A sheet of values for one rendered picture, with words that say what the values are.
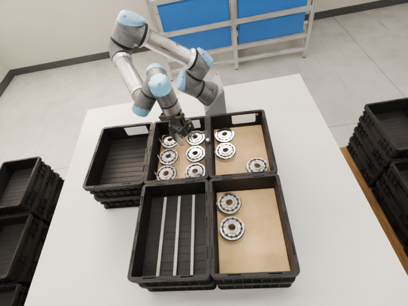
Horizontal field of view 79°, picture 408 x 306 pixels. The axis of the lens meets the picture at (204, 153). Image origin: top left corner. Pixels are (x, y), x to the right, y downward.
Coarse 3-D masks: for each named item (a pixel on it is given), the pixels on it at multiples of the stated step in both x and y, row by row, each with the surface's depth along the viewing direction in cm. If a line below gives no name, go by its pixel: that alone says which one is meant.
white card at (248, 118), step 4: (232, 116) 132; (236, 116) 132; (240, 116) 132; (244, 116) 132; (248, 116) 132; (252, 116) 132; (232, 120) 135; (236, 120) 135; (240, 120) 135; (244, 120) 135; (248, 120) 135; (252, 120) 135
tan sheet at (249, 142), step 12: (240, 132) 136; (252, 132) 135; (216, 144) 134; (240, 144) 131; (252, 144) 130; (264, 144) 129; (240, 156) 126; (252, 156) 125; (264, 156) 124; (216, 168) 124; (228, 168) 123; (240, 168) 122
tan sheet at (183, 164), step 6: (204, 132) 140; (186, 144) 137; (204, 144) 135; (162, 150) 137; (180, 150) 135; (186, 150) 134; (180, 156) 132; (180, 162) 130; (186, 162) 129; (204, 162) 128; (180, 168) 128; (180, 174) 125
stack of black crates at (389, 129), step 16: (368, 112) 163; (384, 112) 172; (400, 112) 171; (368, 128) 167; (384, 128) 165; (400, 128) 163; (352, 144) 189; (368, 144) 169; (384, 144) 153; (400, 144) 155; (368, 160) 173; (384, 160) 156; (368, 176) 176
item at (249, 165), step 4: (252, 160) 120; (256, 160) 120; (260, 160) 119; (264, 160) 119; (248, 164) 119; (252, 164) 119; (264, 164) 118; (248, 168) 118; (252, 168) 117; (264, 168) 116
